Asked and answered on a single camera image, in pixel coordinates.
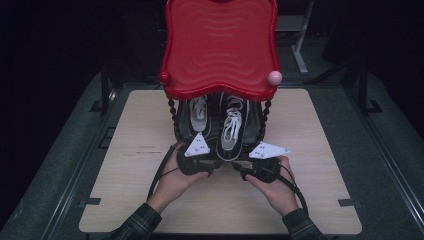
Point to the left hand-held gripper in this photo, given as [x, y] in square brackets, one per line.
[197, 148]

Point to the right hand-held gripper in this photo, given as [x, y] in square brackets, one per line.
[266, 151]

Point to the black canvas sneaker white sole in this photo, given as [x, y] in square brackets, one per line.
[199, 124]
[230, 146]

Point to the red shoe rack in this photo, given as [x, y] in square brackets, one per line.
[220, 50]

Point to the person's right hand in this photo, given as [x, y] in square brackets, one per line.
[276, 193]

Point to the person's left hand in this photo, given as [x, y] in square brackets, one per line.
[173, 186]

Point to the black metal stand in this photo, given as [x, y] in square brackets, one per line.
[365, 90]
[105, 90]

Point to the grey metal stand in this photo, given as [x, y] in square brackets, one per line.
[300, 43]

